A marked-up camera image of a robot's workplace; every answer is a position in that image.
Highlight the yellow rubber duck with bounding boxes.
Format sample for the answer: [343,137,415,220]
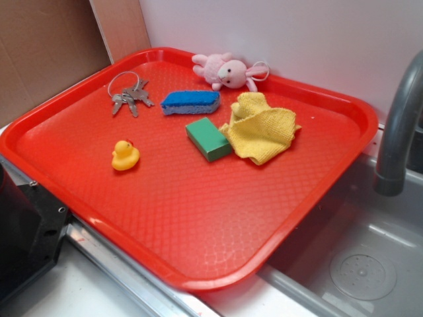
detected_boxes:
[112,140,140,171]

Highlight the brown cardboard panel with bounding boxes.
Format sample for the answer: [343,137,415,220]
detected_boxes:
[1,1,150,126]

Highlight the yellow cloth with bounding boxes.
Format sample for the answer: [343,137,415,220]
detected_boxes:
[219,92,301,166]

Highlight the grey faucet spout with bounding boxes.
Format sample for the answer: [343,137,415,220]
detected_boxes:
[373,52,422,196]

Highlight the blue sponge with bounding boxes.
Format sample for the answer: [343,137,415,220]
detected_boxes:
[161,90,221,116]

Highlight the green rectangular block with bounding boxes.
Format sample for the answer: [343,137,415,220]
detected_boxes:
[186,118,233,162]

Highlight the grey plastic sink basin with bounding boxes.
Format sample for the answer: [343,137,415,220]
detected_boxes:
[259,155,422,316]

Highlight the red plastic tray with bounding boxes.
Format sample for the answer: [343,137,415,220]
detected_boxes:
[1,48,378,292]

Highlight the silver keys on ring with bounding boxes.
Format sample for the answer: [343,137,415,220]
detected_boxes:
[107,71,155,118]

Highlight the pink plush bunny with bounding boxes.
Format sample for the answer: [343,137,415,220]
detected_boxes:
[192,53,270,92]

